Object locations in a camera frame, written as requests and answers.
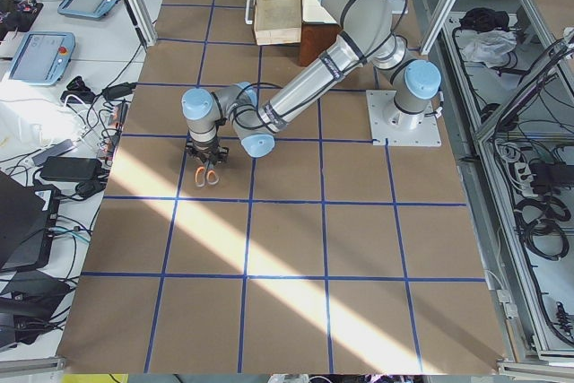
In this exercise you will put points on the black laptop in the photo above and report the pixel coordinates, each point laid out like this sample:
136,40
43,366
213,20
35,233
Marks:
28,215

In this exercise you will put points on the dark wooden drawer cabinet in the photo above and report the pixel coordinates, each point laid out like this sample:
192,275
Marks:
316,38

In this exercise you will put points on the grey scissors orange handles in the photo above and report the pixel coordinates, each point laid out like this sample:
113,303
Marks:
205,174

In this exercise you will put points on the wooden drawer white handle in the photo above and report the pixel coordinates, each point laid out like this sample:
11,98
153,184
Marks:
274,22

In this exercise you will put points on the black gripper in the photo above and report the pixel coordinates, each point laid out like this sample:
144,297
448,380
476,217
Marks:
207,152

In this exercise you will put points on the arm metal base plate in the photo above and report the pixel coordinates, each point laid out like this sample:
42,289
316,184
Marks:
392,127

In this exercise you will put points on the teach pendant near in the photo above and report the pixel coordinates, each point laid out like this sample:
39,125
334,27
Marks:
41,58

